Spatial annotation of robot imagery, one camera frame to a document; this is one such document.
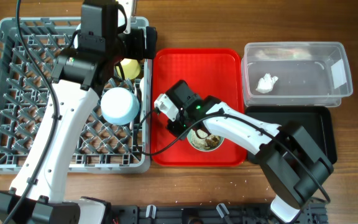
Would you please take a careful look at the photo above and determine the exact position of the green bowl with food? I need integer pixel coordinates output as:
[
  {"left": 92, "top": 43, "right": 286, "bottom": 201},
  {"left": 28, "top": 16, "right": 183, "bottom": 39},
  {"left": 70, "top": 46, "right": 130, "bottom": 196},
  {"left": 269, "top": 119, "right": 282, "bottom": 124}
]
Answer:
[{"left": 186, "top": 129, "right": 224, "bottom": 152}]

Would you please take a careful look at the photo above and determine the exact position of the yellow plastic cup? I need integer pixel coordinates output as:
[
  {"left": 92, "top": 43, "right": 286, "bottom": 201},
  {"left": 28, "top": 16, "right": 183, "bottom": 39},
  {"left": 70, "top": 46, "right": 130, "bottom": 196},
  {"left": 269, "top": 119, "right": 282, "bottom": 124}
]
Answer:
[{"left": 117, "top": 58, "right": 141, "bottom": 80}]

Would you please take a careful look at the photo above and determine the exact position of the white napkin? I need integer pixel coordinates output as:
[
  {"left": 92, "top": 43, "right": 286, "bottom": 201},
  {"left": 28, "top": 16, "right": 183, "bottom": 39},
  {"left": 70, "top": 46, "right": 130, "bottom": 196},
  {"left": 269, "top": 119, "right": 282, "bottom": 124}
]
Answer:
[{"left": 255, "top": 73, "right": 278, "bottom": 94}]

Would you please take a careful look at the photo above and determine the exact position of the light blue plate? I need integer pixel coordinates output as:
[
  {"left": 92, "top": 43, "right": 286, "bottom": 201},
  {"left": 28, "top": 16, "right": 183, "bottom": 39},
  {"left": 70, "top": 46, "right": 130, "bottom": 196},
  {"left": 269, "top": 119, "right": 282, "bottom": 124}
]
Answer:
[{"left": 73, "top": 24, "right": 81, "bottom": 49}]

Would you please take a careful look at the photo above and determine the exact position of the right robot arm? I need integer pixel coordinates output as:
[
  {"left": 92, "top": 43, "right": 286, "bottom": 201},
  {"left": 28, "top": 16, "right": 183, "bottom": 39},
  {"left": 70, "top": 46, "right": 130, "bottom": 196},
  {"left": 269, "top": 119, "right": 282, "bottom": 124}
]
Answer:
[{"left": 154, "top": 80, "right": 334, "bottom": 223}]

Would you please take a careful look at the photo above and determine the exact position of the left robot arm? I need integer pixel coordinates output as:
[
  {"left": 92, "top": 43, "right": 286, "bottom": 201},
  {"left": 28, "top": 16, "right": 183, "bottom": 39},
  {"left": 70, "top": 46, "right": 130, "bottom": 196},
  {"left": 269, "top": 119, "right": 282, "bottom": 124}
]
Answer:
[{"left": 0, "top": 1, "right": 157, "bottom": 223}]

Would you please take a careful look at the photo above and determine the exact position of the grey dishwasher rack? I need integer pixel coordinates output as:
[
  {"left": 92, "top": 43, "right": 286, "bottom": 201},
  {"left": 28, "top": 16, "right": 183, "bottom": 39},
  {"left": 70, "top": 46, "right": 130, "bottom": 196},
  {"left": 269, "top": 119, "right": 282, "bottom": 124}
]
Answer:
[{"left": 0, "top": 17, "right": 150, "bottom": 174}]

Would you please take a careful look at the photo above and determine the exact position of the red plastic tray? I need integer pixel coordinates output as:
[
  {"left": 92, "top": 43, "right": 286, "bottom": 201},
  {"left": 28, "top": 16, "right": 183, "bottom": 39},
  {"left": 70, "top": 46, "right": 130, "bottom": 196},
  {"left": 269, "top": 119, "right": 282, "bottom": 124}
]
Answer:
[{"left": 150, "top": 49, "right": 247, "bottom": 167}]

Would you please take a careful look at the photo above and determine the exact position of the clear plastic bin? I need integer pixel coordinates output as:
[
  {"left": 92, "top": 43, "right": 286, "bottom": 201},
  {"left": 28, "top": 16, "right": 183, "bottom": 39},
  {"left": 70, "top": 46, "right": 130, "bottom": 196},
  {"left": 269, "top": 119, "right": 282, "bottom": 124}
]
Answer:
[{"left": 242, "top": 42, "right": 353, "bottom": 107}]

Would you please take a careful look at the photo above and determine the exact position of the black plastic tray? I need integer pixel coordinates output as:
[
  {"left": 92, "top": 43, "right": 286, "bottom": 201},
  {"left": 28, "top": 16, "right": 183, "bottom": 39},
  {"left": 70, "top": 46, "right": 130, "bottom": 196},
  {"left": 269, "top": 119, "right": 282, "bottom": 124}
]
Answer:
[{"left": 245, "top": 106, "right": 337, "bottom": 164}]

